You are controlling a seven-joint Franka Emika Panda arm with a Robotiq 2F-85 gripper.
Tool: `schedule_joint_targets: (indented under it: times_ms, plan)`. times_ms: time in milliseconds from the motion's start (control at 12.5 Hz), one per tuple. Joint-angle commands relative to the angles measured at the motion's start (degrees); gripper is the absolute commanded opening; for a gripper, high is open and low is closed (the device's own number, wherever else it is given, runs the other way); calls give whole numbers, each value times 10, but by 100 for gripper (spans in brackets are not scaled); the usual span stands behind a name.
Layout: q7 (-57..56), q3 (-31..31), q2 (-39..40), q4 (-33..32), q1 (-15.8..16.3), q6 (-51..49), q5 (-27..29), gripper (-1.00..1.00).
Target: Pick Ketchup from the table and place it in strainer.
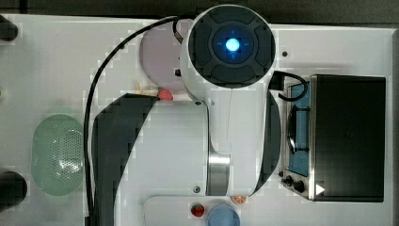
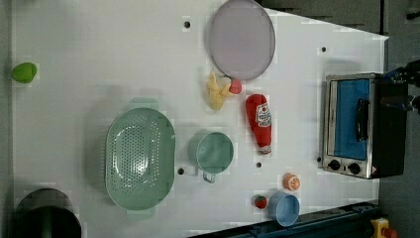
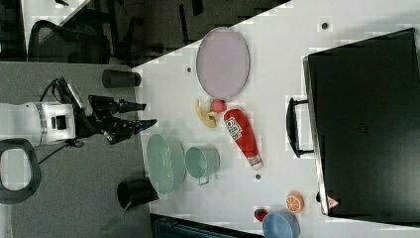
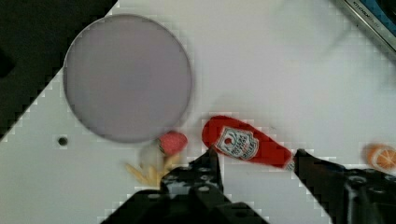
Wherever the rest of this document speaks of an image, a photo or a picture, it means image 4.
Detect red toy strawberry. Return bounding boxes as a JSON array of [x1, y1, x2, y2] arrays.
[[158, 132, 188, 156]]

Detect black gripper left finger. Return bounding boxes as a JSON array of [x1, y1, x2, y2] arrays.
[[101, 148, 268, 224]]

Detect orange slice toy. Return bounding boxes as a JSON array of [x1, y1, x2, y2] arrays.
[[365, 144, 396, 172]]

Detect grey round plate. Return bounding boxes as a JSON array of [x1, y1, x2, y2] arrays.
[[64, 14, 193, 143]]

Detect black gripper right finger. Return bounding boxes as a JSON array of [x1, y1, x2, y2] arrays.
[[293, 149, 396, 224]]

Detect red plush ketchup bottle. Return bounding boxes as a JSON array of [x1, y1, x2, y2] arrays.
[[202, 116, 295, 171]]

